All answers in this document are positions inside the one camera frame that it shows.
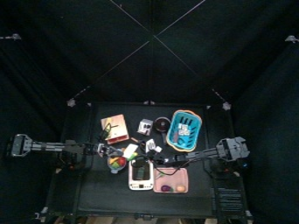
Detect red wooden box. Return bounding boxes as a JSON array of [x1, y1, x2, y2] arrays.
[[99, 114, 131, 145]]

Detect white patterned item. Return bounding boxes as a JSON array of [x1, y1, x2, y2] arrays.
[[178, 122, 193, 136]]

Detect green toy vegetable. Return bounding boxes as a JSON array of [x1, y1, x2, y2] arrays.
[[102, 123, 119, 140]]

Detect white toy utensil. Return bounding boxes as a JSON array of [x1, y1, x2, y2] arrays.
[[145, 138, 165, 155]]

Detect pink tray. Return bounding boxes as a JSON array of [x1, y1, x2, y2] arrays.
[[153, 166, 191, 194]]

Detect thin grey vertical pole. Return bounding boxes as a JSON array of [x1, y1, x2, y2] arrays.
[[149, 0, 155, 103]]

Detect thin diagonal brace wire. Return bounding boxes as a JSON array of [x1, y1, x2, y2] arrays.
[[109, 0, 229, 107], [70, 0, 207, 103]]

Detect teal basket orange rim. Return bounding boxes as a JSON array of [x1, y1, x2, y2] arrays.
[[166, 109, 203, 153]]

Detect black toy pan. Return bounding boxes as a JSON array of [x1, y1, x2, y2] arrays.
[[154, 116, 174, 146]]

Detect grey bowl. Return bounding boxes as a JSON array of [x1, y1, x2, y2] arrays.
[[107, 155, 129, 175]]

